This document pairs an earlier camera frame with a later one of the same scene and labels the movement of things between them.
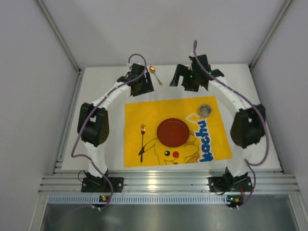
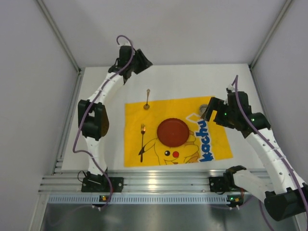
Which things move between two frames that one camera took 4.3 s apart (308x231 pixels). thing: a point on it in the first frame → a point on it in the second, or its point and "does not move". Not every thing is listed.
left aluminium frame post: [47, 14] does not move
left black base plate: [101, 184] does not move
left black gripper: [142, 87] → [140, 62]
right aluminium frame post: [269, 34] does not move
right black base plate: [223, 184] does not move
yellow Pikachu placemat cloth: [207, 140] does not move
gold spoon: [152, 70] → [147, 106]
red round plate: [173, 132] does not move
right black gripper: [182, 70] → [216, 110]
